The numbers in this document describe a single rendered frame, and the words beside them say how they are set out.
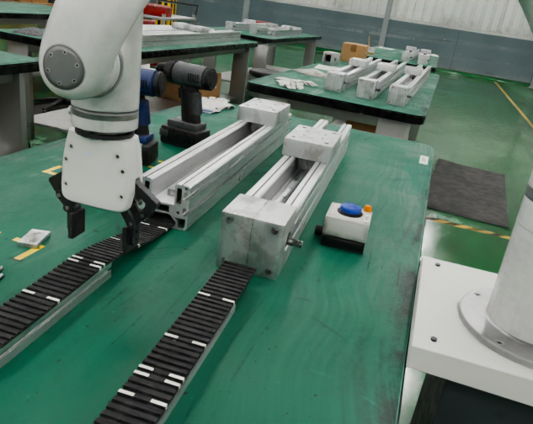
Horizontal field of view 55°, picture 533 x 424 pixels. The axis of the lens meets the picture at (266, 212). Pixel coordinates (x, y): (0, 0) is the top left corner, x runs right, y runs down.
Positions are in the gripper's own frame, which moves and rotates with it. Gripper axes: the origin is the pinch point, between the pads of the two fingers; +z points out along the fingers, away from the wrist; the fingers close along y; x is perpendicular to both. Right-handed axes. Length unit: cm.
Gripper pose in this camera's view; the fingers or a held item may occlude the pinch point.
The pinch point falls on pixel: (103, 234)
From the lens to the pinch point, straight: 77.4
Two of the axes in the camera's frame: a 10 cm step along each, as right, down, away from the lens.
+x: 2.6, -3.3, 9.1
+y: 9.5, 2.2, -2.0
